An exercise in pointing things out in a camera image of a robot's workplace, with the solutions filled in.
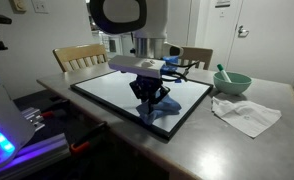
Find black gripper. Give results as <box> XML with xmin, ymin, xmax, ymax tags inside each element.
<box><xmin>129</xmin><ymin>75</ymin><xmax>171</xmax><ymax>116</ymax></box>

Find blue towel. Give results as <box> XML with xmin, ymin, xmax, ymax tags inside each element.
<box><xmin>135</xmin><ymin>92</ymin><xmax>183</xmax><ymax>126</ymax></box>

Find white robot base blue lights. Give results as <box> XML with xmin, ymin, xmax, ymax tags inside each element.
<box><xmin>0</xmin><ymin>56</ymin><xmax>37</xmax><ymax>176</ymax></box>

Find blue tissue box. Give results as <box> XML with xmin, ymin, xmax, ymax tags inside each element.
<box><xmin>161</xmin><ymin>55</ymin><xmax>180</xmax><ymax>75</ymax></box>

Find dark wooden chair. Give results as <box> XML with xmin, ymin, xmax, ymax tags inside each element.
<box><xmin>178</xmin><ymin>45</ymin><xmax>214</xmax><ymax>71</ymax></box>

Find green capped white marker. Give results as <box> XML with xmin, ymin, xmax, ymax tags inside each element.
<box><xmin>216</xmin><ymin>63</ymin><xmax>233</xmax><ymax>84</ymax></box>

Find green bowl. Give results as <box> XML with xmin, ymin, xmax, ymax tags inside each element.
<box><xmin>213</xmin><ymin>71</ymin><xmax>254</xmax><ymax>96</ymax></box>

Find narrow white door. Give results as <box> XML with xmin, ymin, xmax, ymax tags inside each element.
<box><xmin>168</xmin><ymin>0</ymin><xmax>192</xmax><ymax>48</ymax></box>

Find white cloth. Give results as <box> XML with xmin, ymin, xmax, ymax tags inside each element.
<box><xmin>210</xmin><ymin>96</ymin><xmax>283</xmax><ymax>139</ymax></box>

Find light wooden slatted chair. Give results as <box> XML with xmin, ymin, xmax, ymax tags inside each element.
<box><xmin>52</xmin><ymin>43</ymin><xmax>110</xmax><ymax>74</ymax></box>

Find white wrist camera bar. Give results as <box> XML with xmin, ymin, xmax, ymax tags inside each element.
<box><xmin>107</xmin><ymin>54</ymin><xmax>167</xmax><ymax>80</ymax></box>

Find black cable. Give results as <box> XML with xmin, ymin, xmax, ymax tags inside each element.
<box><xmin>160</xmin><ymin>59</ymin><xmax>201</xmax><ymax>84</ymax></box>

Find white board black frame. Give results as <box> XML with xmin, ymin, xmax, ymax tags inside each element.
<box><xmin>70</xmin><ymin>67</ymin><xmax>215</xmax><ymax>141</ymax></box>

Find black clamp orange handle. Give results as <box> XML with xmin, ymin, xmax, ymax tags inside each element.
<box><xmin>39</xmin><ymin>99</ymin><xmax>70</xmax><ymax>120</ymax></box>
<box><xmin>69</xmin><ymin>121</ymin><xmax>110</xmax><ymax>155</ymax></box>

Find metal door handle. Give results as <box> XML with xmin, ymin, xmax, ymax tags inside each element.
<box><xmin>237</xmin><ymin>24</ymin><xmax>250</xmax><ymax>38</ymax></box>

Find aluminium rail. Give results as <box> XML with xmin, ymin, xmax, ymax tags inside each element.
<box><xmin>0</xmin><ymin>133</ymin><xmax>71</xmax><ymax>180</ymax></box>

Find beige round wall dial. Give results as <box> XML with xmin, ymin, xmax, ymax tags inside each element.
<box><xmin>8</xmin><ymin>0</ymin><xmax>28</xmax><ymax>14</ymax></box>

